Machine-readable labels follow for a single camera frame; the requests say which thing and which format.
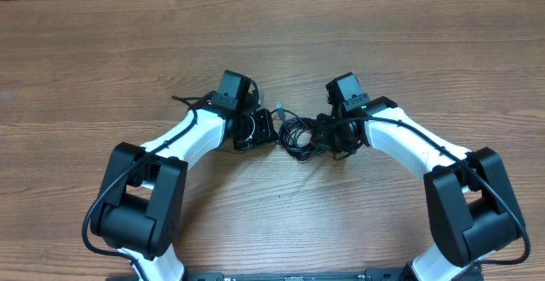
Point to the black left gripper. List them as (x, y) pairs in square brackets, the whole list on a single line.
[(266, 133)]

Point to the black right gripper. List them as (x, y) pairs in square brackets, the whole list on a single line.
[(322, 140)]

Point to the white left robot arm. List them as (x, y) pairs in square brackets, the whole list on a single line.
[(138, 208)]

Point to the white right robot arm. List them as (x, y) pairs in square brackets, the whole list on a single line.
[(471, 206)]

